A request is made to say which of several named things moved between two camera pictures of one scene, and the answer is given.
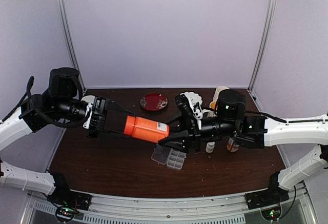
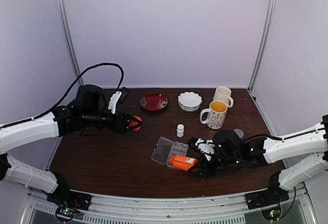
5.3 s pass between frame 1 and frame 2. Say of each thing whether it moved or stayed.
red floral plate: stayed
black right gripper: moved
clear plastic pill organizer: stayed
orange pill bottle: moved
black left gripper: moved
